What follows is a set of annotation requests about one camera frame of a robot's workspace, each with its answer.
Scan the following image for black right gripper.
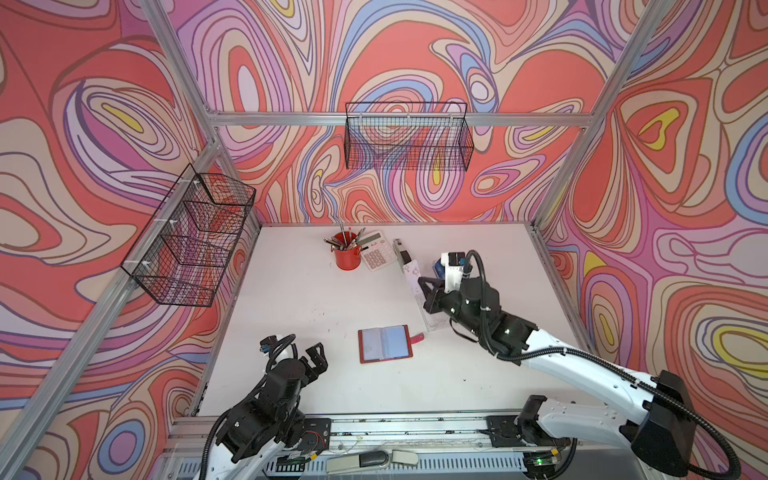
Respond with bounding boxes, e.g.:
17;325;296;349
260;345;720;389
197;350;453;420
417;278;486;339

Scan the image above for clear plastic card tray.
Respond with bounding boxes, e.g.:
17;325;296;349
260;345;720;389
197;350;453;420
416;279;449;331

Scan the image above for pink floral credit card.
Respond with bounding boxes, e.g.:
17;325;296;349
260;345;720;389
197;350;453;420
402;260;423;297

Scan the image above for red leather card holder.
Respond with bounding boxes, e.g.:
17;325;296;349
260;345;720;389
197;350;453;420
358;325;425;364

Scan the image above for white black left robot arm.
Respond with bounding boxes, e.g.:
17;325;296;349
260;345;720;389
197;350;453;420
195;334;331;479

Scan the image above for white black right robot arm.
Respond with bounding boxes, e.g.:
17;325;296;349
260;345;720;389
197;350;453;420
418;277;742;479

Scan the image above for blue credit card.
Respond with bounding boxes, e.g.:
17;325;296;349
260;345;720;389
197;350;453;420
433;260;445;279

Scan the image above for black silver stapler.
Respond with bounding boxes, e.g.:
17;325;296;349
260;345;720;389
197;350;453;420
393;238;412;268

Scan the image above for white calculator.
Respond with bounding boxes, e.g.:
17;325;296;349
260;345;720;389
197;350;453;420
358;231;397;271

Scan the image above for red pen cup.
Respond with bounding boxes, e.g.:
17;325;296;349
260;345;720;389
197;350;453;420
333;246;361;271

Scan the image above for pens in cup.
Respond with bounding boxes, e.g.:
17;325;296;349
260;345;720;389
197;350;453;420
323;227;366;251

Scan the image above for black wire basket back wall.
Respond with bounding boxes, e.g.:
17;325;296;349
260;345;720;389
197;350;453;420
344;100;475;172

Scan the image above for black wire basket wall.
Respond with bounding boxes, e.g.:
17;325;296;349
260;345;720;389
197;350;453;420
344;100;475;172
121;165;255;307

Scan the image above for black wire basket left wall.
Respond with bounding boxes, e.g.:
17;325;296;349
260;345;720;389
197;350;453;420
121;165;255;307

